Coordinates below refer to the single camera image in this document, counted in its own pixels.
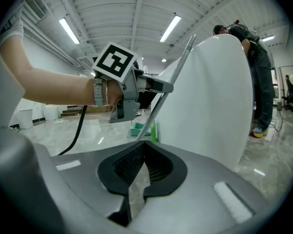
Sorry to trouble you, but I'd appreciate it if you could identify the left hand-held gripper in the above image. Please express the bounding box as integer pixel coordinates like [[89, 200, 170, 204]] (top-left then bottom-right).
[[91, 41, 174, 124]]

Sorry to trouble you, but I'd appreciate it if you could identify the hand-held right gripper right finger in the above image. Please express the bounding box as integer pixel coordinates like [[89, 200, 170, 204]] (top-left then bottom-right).
[[131, 140, 273, 234]]

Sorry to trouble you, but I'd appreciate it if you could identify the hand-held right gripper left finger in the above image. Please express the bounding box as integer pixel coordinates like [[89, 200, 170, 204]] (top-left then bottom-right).
[[50, 140, 146, 228]]

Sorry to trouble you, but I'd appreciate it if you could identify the grey mop handle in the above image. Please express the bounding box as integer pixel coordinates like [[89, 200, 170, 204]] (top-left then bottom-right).
[[136, 34, 198, 142]]

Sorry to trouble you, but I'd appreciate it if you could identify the person's left forearm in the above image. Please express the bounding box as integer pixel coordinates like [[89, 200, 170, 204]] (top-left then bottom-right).
[[0, 35, 96, 106]]

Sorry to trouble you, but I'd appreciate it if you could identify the person's left hand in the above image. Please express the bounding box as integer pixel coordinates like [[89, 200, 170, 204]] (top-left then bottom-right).
[[103, 79, 125, 107]]

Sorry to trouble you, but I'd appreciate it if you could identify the green plastic bottle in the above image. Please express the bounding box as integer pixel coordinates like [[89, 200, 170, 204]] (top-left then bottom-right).
[[150, 120, 159, 143]]

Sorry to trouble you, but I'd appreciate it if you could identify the grey wristwatch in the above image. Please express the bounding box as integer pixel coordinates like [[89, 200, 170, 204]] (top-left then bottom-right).
[[93, 78, 105, 107]]

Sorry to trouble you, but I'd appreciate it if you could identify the white bathtub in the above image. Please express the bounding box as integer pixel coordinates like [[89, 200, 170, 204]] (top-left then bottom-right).
[[151, 34, 256, 173]]

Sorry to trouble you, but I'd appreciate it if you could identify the white cylindrical container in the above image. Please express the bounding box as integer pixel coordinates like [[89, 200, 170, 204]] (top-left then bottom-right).
[[43, 105, 59, 121]]

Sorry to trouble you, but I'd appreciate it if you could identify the white trash bin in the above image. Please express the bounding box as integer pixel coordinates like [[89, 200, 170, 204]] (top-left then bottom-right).
[[18, 108, 34, 130]]

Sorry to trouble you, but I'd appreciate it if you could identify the person's white printed shirt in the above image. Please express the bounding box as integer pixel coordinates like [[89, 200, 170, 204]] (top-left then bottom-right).
[[0, 0, 26, 129]]

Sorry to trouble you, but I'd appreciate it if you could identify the ceiling air conditioner vent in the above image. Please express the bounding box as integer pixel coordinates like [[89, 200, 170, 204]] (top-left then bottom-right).
[[24, 0, 46, 20]]

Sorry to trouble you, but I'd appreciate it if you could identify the green long-handled dustpan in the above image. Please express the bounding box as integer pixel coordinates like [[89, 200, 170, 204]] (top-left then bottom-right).
[[129, 121, 152, 138]]

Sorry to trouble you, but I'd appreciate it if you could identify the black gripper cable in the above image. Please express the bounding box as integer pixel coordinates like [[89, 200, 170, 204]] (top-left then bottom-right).
[[57, 105, 88, 156]]

